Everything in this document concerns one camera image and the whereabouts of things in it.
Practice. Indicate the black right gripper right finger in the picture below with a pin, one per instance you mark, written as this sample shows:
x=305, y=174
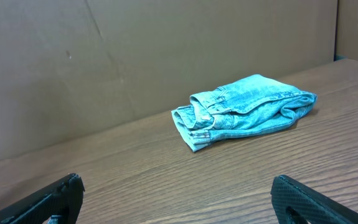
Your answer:
x=296, y=203

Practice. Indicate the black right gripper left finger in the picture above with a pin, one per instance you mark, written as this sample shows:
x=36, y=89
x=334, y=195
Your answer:
x=59, y=202

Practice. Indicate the light blue denim shorts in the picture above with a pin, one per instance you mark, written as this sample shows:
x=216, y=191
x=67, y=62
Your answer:
x=255, y=105

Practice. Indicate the brown cardboard backboard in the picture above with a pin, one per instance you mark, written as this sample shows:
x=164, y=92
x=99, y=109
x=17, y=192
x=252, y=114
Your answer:
x=71, y=68

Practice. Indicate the brown cardboard side panel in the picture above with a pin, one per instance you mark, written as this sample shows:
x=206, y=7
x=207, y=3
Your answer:
x=347, y=29

